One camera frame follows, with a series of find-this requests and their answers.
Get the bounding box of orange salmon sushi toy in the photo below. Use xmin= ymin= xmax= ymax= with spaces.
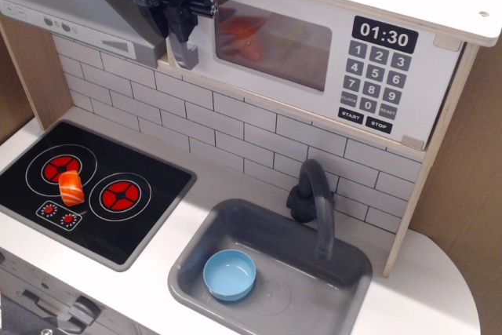
xmin=58 ymin=170 xmax=85 ymax=206

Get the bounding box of wooden microwave cabinet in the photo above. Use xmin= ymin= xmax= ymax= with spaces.
xmin=138 ymin=0 xmax=501 ymax=274

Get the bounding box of orange toy carrot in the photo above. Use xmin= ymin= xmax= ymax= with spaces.
xmin=216 ymin=16 xmax=267 ymax=63

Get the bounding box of light blue bowl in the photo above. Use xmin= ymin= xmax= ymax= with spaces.
xmin=202 ymin=249 xmax=256 ymax=301

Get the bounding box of white toy microwave door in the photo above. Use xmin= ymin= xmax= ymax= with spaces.
xmin=190 ymin=0 xmax=464 ymax=150

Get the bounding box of black toy stovetop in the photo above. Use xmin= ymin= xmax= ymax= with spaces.
xmin=1 ymin=121 xmax=196 ymax=271

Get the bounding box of grey oven front panel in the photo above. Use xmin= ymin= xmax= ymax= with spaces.
xmin=1 ymin=249 xmax=154 ymax=334

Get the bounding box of dark grey faucet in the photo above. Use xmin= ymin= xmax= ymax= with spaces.
xmin=286 ymin=158 xmax=335 ymax=260

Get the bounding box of grey toy sink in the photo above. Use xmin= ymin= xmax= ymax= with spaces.
xmin=168 ymin=199 xmax=373 ymax=334

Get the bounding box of grey range hood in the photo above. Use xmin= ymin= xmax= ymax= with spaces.
xmin=1 ymin=0 xmax=166 ymax=67

